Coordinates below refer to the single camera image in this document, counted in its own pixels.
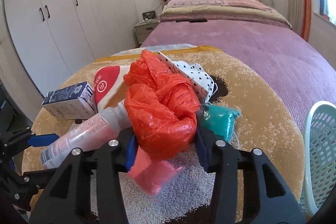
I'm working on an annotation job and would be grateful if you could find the pink plastic bag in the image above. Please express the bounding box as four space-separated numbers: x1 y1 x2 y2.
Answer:
128 147 184 198

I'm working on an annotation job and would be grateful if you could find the teal plastic packet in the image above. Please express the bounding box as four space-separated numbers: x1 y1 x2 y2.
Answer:
196 104 242 142

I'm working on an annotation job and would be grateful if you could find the blue and white carton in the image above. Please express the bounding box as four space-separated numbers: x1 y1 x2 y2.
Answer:
41 81 98 121

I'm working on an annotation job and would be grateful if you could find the white nightstand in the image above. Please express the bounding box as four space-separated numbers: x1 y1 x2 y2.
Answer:
134 19 159 47

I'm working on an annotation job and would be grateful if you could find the pink bottle with white cap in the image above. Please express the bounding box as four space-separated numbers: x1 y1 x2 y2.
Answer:
39 105 132 170

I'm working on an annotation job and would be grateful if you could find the white wardrobe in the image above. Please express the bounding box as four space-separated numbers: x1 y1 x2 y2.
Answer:
2 0 140 98

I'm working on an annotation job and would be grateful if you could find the yellow printed blanket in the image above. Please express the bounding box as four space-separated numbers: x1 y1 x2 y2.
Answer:
22 45 305 224

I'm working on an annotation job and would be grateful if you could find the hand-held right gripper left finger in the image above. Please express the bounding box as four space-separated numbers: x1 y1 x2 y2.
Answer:
29 129 138 224

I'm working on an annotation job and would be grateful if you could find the white perforated plastic basket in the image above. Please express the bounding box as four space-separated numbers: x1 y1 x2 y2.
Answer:
299 100 336 218

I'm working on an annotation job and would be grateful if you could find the red plastic bag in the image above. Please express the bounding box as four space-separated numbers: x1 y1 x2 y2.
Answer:
123 50 201 161

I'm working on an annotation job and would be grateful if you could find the folded beige quilt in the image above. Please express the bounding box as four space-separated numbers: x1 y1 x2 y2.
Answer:
160 5 293 30

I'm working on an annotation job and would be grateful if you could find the bed with purple cover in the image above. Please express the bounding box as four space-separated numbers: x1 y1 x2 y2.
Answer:
141 0 336 136

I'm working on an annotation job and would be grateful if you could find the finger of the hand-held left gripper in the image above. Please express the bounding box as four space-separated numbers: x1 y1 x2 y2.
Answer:
0 129 59 159
10 171 57 212

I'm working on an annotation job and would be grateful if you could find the pink pillow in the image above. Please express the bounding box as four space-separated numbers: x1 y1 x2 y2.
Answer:
166 0 223 8
219 0 269 9

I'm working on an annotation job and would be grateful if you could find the red and white packet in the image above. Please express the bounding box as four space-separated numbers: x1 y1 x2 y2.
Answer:
93 64 132 113

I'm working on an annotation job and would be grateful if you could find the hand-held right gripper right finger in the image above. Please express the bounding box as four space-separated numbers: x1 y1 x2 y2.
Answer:
195 129 306 224

